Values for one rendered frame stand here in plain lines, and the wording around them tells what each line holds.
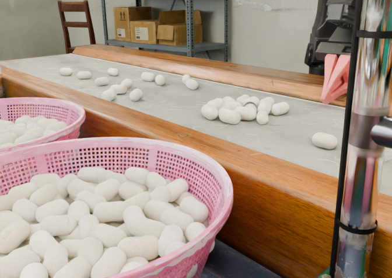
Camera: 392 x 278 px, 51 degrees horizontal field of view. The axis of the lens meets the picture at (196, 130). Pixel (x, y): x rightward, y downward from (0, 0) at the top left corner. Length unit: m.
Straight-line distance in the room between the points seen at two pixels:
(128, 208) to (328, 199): 0.17
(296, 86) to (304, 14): 2.18
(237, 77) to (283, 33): 2.18
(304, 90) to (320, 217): 0.46
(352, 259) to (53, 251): 0.22
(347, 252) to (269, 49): 2.86
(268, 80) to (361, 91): 0.57
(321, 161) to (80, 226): 0.28
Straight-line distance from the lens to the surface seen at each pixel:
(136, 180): 0.45
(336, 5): 0.69
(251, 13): 3.21
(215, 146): 0.46
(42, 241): 0.36
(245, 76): 0.88
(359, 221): 0.30
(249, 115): 0.62
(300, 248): 0.38
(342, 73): 0.71
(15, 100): 0.74
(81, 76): 1.01
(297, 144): 0.54
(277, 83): 0.82
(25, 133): 0.64
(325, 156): 0.51
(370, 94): 0.27
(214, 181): 0.39
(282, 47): 3.07
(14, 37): 5.21
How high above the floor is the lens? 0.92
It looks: 18 degrees down
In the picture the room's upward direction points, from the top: 1 degrees counter-clockwise
